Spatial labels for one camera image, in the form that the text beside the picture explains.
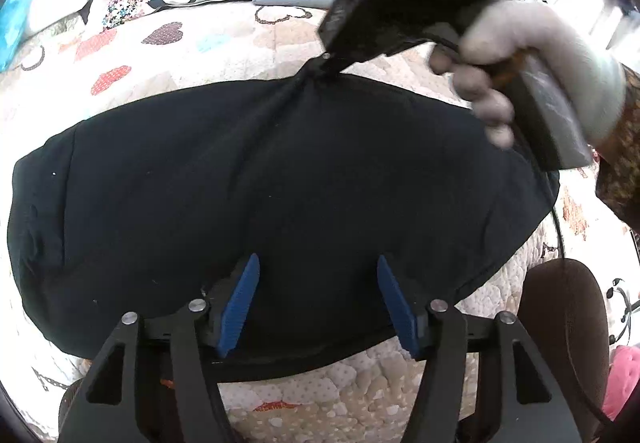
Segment person's right forearm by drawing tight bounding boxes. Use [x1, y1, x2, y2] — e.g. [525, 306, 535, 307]
[594, 65, 640, 230]

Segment turquoise cloth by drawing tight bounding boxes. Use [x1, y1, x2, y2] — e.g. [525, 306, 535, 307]
[0, 0, 43, 71]

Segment brown clothed knee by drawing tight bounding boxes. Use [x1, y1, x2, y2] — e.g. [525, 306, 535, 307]
[519, 258, 612, 443]

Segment black pants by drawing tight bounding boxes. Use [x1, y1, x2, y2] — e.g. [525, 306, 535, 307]
[7, 72, 562, 370]

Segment pink cloth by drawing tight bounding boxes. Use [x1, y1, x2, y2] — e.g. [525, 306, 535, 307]
[601, 344, 640, 420]

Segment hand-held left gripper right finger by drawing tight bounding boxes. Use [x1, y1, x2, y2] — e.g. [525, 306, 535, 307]
[376, 255, 584, 443]

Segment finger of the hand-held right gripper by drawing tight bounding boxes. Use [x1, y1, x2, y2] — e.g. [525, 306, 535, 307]
[302, 52, 351, 81]

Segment person's right hand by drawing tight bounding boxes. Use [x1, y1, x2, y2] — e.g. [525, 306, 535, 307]
[429, 0, 627, 148]

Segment heart patterned quilt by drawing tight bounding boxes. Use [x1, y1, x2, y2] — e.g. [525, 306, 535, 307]
[0, 0, 640, 443]

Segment black cable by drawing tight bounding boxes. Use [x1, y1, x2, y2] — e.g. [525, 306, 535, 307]
[515, 130, 620, 426]

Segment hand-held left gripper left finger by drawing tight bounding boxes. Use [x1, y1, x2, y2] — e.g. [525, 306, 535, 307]
[60, 253, 261, 443]

